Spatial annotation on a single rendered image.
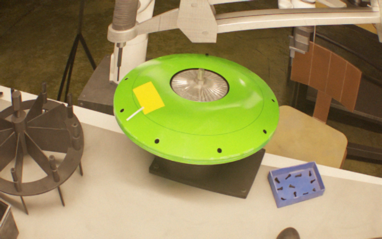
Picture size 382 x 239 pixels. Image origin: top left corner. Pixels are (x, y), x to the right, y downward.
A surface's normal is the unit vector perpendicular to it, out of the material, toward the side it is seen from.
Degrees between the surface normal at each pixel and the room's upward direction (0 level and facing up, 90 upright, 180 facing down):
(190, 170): 90
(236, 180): 0
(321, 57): 90
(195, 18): 90
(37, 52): 0
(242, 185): 0
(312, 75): 90
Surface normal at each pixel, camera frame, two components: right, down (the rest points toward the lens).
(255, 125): 0.37, -0.53
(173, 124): -0.07, -0.52
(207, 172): 0.36, 0.62
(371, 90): 0.08, -0.77
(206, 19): -0.02, 0.63
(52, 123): 0.64, 0.48
